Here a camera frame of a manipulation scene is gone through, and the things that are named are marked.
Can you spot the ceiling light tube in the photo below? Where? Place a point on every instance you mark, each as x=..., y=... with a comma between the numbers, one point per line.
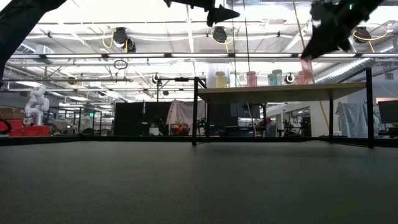
x=136, y=55
x=264, y=55
x=199, y=55
x=339, y=55
x=74, y=56
x=379, y=55

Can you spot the black aluminium rig frame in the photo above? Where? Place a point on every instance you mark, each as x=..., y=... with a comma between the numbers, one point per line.
x=46, y=140

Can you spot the small white plant pot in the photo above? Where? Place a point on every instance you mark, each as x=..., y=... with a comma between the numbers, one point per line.
x=154, y=131

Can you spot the blue chair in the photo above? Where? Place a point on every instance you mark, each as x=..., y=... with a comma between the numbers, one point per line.
x=271, y=131

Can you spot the white robot figure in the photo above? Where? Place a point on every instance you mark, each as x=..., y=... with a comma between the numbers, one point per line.
x=37, y=105

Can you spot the patterned cloth cover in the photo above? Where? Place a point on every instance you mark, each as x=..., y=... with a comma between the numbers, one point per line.
x=351, y=119

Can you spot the silver ventilation duct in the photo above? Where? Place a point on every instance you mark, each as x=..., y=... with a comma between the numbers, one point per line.
x=357, y=67
x=37, y=51

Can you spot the wooden shelf black metal frame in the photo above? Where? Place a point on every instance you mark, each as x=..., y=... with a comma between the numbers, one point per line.
x=280, y=92

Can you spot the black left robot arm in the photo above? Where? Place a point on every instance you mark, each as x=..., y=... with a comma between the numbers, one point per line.
x=18, y=25

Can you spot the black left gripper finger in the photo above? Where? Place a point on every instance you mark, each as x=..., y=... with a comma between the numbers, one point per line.
x=222, y=15

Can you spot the orange flower plant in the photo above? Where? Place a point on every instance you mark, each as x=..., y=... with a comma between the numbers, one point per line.
x=179, y=128

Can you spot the black monitor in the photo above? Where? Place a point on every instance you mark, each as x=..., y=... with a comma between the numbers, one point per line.
x=388, y=112

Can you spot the white cloth cover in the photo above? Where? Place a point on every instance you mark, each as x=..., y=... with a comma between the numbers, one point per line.
x=183, y=112

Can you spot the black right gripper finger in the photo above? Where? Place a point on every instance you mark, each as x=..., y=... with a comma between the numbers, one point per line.
x=317, y=43
x=345, y=45

